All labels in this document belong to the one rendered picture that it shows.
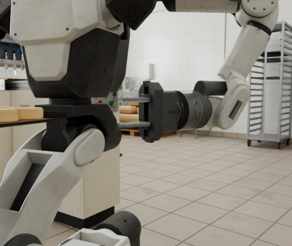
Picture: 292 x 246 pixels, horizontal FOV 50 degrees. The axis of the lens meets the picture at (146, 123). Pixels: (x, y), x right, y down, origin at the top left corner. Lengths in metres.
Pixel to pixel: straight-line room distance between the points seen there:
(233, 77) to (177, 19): 6.04
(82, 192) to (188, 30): 5.11
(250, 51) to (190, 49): 5.73
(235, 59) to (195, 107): 0.16
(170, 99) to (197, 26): 5.84
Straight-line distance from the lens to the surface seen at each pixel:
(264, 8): 0.76
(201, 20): 6.44
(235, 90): 0.73
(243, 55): 0.76
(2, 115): 0.51
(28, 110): 0.55
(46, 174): 0.77
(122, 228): 1.18
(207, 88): 0.71
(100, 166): 1.96
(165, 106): 0.64
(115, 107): 1.98
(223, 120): 0.73
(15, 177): 0.85
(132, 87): 7.38
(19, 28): 0.90
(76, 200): 1.94
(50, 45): 0.84
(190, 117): 0.67
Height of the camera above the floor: 0.82
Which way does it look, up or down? 5 degrees down
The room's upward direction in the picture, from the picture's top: straight up
